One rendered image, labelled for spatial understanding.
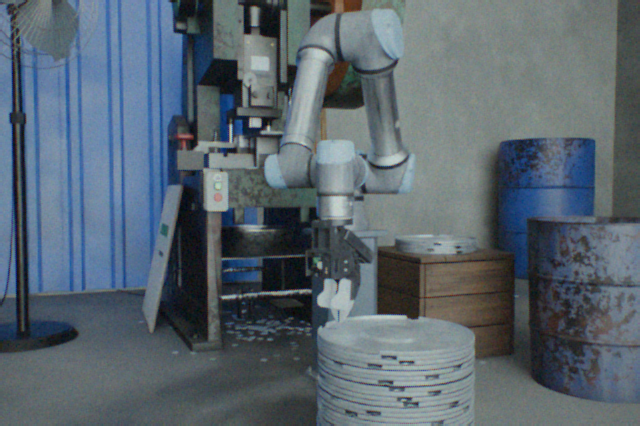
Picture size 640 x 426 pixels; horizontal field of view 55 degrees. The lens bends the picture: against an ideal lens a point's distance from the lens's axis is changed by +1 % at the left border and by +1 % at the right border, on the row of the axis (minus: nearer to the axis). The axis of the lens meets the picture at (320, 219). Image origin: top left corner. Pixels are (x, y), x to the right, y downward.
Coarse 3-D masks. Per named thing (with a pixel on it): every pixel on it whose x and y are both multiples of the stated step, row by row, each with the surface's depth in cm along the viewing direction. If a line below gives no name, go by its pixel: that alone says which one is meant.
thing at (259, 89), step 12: (252, 36) 240; (264, 36) 242; (252, 48) 241; (264, 48) 242; (276, 48) 244; (252, 60) 241; (264, 60) 243; (276, 60) 245; (252, 72) 241; (264, 72) 243; (276, 72) 245; (240, 84) 241; (252, 84) 239; (264, 84) 243; (276, 84) 245; (240, 96) 242; (252, 96) 238; (264, 96) 240; (276, 96) 245; (276, 108) 246
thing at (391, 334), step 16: (352, 320) 127; (368, 320) 127; (384, 320) 127; (400, 320) 127; (416, 320) 127; (432, 320) 126; (320, 336) 111; (336, 336) 113; (352, 336) 113; (368, 336) 112; (384, 336) 111; (400, 336) 111; (416, 336) 111; (432, 336) 114; (448, 336) 114; (464, 336) 114; (368, 352) 102; (384, 352) 101; (400, 352) 101; (416, 352) 101; (432, 352) 101; (448, 352) 103
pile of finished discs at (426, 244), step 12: (396, 240) 218; (408, 240) 219; (420, 240) 218; (432, 240) 215; (444, 240) 215; (456, 240) 217; (468, 240) 218; (408, 252) 211; (420, 252) 208; (432, 252) 207; (444, 252) 206; (456, 252) 208; (468, 252) 209
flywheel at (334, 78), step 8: (320, 0) 277; (328, 0) 261; (336, 0) 255; (344, 0) 254; (352, 0) 248; (360, 0) 234; (336, 8) 255; (344, 8) 255; (352, 8) 248; (360, 8) 234; (312, 24) 286; (336, 64) 263; (344, 64) 247; (336, 72) 263; (344, 72) 248; (328, 80) 268; (336, 80) 255; (328, 88) 262; (336, 88) 255; (328, 96) 265
